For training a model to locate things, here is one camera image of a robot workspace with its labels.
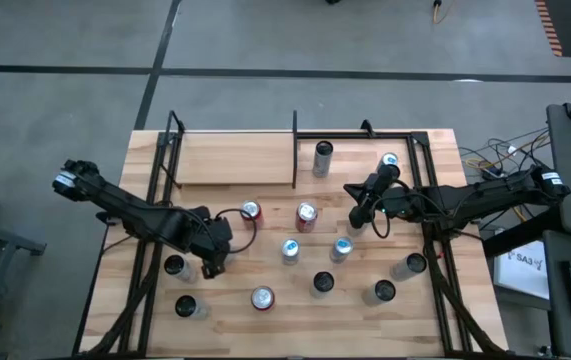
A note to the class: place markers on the red Coke Zero Sugar can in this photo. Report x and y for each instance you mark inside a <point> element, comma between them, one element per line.
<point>263,298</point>

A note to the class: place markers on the grey metal side table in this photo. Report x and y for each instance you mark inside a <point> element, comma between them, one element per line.
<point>15,242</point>

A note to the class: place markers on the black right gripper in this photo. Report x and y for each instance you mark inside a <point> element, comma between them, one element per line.
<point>377,202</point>

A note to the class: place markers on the wooden shelf board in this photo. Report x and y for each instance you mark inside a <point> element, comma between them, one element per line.
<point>235,160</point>

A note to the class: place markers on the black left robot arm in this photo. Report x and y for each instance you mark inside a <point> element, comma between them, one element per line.
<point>115,200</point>

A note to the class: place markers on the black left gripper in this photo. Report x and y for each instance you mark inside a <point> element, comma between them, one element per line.
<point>212,240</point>

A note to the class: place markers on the red Coca-Cola can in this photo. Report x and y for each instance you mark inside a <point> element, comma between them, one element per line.
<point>251,210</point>
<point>306,212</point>

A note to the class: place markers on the blue silver Red Bull can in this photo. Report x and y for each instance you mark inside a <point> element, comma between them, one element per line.
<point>290,246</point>
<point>389,159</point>
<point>343,245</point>

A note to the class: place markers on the black desk leg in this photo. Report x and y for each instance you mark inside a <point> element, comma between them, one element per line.
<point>520,232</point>

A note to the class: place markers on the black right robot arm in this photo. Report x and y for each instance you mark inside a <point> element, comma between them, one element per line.
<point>465,197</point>

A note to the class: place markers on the black clamp bracket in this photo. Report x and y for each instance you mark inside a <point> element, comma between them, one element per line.
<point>366,127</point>

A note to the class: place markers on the black power strip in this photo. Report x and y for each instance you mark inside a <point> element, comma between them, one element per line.
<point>495,173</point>

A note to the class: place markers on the white SA3 paper sign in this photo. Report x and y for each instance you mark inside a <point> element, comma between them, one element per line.
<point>525,272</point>

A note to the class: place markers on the silver Celsius energy drink can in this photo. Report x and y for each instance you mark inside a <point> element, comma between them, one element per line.
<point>323,281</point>
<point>322,162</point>

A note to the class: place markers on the black shelf side post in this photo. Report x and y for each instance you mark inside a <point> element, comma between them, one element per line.
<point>294,150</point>

